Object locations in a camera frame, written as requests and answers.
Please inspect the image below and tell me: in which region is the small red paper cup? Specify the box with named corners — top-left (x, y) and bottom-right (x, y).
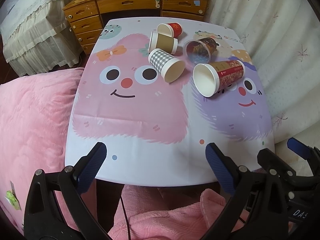
top-left (157, 23), bottom-right (183, 38)

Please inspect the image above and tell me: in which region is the tall red patterned paper cup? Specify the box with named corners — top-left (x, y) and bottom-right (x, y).
top-left (193, 60), bottom-right (245, 98)

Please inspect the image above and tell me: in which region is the grey checked paper cup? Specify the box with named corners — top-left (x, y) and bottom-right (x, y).
top-left (148, 48), bottom-right (185, 83)

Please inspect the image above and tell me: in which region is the brown sleeve paper cup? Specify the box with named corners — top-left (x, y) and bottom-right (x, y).
top-left (148, 31), bottom-right (178, 55)

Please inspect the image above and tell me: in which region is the cartoon monster tablecloth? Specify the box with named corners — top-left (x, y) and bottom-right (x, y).
top-left (65, 17), bottom-right (274, 187)

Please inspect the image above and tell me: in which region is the pink quilted blanket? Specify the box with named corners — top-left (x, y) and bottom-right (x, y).
top-left (1, 68), bottom-right (226, 239)

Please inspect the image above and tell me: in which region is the white floral curtain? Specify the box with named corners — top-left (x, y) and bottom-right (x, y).
top-left (206, 0), bottom-right (319, 142)

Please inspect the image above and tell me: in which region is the white lace bed cover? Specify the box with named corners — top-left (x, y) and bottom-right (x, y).
top-left (1, 0), bottom-right (82, 76)

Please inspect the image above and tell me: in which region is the wooden dresser with drawers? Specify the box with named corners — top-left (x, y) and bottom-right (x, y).
top-left (63, 0), bottom-right (209, 55)

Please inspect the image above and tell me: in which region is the black cable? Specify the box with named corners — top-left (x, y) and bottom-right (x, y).
top-left (119, 194), bottom-right (131, 240)

